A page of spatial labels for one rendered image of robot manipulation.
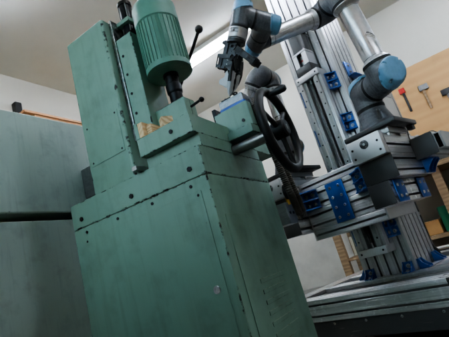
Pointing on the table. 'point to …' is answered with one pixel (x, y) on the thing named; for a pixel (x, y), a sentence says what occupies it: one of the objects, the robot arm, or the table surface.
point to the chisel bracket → (177, 109)
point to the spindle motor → (160, 40)
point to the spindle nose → (173, 85)
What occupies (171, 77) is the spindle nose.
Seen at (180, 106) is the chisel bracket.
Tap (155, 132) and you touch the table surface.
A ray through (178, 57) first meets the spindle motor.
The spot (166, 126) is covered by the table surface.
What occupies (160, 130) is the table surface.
